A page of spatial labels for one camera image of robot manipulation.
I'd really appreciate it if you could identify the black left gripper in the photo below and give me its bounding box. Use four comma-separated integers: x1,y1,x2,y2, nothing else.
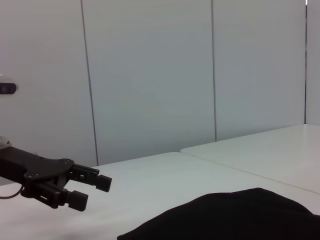
0,146,113,212

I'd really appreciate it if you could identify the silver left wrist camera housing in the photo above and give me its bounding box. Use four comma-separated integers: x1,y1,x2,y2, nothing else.
0,74,20,96

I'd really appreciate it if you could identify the black shirt with FREE print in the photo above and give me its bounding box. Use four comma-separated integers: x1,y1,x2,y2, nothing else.
116,187,320,240

